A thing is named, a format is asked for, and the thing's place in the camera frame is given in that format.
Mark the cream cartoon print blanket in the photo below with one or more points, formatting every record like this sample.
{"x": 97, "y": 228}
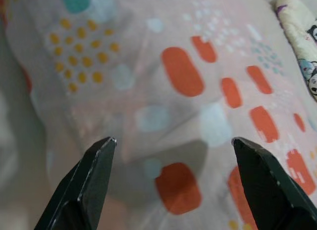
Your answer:
{"x": 297, "y": 34}

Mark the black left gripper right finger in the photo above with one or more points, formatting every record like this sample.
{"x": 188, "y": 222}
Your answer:
{"x": 272, "y": 195}

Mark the pink patterned pillow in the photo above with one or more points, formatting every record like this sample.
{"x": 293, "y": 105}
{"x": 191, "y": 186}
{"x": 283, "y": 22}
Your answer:
{"x": 148, "y": 91}

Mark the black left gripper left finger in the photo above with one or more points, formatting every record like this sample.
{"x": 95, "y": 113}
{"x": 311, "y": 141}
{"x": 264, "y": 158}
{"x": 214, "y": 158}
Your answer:
{"x": 86, "y": 190}

